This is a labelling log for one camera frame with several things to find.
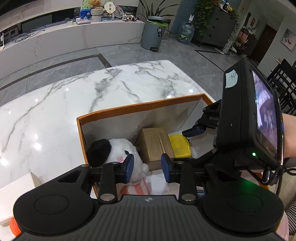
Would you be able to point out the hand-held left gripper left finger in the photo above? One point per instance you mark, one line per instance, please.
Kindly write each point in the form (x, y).
(129, 168)

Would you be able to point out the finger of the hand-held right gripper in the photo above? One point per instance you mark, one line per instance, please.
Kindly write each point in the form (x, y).
(195, 131)
(208, 155)

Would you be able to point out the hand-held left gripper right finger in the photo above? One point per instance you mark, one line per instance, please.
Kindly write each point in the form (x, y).
(165, 170)

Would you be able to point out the yellow block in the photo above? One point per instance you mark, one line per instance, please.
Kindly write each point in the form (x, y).
(180, 146)

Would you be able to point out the white plush dog striped cup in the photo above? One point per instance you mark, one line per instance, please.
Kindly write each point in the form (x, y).
(118, 148)

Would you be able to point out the small brown cardboard box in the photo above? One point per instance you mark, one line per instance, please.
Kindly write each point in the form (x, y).
(153, 143)

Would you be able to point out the dark printed case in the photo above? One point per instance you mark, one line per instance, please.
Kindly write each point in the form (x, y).
(200, 194)

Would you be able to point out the orange box with white inside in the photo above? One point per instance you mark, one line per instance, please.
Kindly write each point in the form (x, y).
(150, 115)

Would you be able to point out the person's right forearm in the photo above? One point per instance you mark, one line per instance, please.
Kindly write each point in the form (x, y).
(290, 136)

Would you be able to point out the black slatted chair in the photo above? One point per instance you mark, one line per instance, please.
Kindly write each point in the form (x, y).
(284, 83)

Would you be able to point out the dark wooden door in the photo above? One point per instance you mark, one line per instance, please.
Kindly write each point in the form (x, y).
(264, 44)

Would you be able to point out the grey drawer cabinet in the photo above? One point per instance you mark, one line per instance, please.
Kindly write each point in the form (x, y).
(215, 25)

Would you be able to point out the blue water jug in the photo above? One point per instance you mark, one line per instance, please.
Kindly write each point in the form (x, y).
(185, 32)

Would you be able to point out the houndstooth fabric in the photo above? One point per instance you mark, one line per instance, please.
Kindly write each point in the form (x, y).
(291, 212)

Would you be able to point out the pink garment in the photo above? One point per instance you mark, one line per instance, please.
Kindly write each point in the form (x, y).
(283, 231)

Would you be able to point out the grey pedal trash bin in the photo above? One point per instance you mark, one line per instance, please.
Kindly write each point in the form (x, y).
(152, 32)

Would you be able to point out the white rectangular box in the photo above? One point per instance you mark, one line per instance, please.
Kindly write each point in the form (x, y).
(16, 197)

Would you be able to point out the trailing green plant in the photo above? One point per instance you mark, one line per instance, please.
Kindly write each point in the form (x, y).
(208, 7)

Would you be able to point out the orange knitted item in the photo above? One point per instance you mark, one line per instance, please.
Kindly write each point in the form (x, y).
(15, 227)

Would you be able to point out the long-leaf potted plant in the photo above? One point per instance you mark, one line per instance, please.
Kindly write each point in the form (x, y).
(152, 9)

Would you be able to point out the black and white toy figure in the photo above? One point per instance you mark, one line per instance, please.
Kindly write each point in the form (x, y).
(129, 17)

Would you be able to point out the white marble media console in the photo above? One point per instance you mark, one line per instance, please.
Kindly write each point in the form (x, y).
(81, 34)

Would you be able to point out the decorative plate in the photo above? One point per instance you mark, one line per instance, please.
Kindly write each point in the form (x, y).
(119, 11)

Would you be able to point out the white round hand fan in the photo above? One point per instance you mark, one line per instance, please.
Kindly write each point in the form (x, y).
(109, 8)

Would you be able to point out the grey stone plant pot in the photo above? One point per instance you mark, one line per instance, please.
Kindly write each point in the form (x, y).
(96, 15)

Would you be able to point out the white flat device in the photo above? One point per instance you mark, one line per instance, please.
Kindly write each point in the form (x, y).
(82, 22)

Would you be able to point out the brown teddy bear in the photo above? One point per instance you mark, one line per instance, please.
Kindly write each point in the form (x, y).
(94, 3)

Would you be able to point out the framed wall picture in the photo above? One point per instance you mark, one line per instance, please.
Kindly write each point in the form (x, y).
(289, 39)

